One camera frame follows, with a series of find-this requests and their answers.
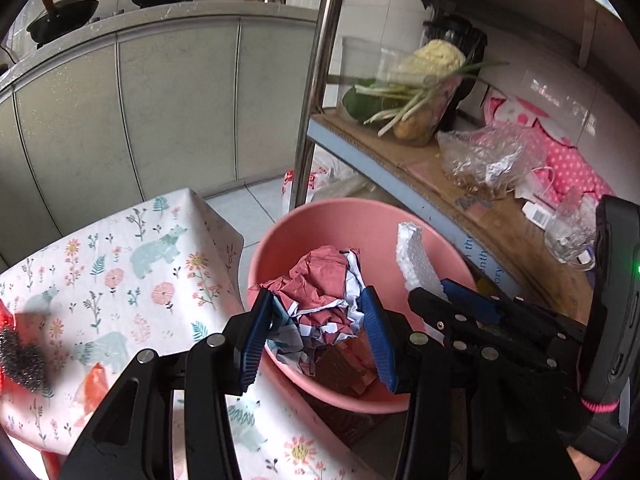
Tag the floral bear print tablecloth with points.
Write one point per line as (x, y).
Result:
(125, 310)

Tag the white foam piece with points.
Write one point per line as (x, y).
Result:
(412, 255)

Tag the grey kitchen counter cabinet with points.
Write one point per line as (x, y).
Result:
(175, 110)

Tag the metal shelf rack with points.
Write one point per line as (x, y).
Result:
(320, 60)

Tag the small white box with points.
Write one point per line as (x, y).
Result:
(537, 214)

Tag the clear plastic container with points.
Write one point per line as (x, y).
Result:
(360, 55)

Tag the clear plastic bag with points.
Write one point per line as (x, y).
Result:
(480, 155)

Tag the dark green vegetable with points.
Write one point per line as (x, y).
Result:
(360, 102)

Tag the brown cardboard piece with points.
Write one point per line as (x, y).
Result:
(345, 370)

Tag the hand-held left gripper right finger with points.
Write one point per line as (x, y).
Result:
(380, 340)

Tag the white red print plastic bag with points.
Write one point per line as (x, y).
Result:
(325, 180)

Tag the maroon paper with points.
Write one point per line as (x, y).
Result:
(320, 275)

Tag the green onions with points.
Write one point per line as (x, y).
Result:
(395, 112)

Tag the pink plastic basin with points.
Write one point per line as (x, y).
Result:
(320, 230)

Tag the pink polka dot bag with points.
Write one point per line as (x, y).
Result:
(570, 170)

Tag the red plastic net bag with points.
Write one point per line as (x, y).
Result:
(4, 315)

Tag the pink print vegetable bag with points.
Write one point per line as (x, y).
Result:
(420, 125)

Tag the brown cardboard sheet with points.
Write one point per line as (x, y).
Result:
(425, 175)

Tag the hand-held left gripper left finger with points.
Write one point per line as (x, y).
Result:
(255, 340)

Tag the steel wool scrubber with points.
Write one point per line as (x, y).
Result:
(22, 360)

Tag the black wok with lid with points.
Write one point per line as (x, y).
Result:
(60, 20)

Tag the person's right forearm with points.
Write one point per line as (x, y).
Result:
(582, 467)

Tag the black blender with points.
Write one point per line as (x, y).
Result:
(460, 32)

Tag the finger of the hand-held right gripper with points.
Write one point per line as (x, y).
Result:
(475, 300)
(450, 320)

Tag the clear plastic cup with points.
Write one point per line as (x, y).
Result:
(567, 235)

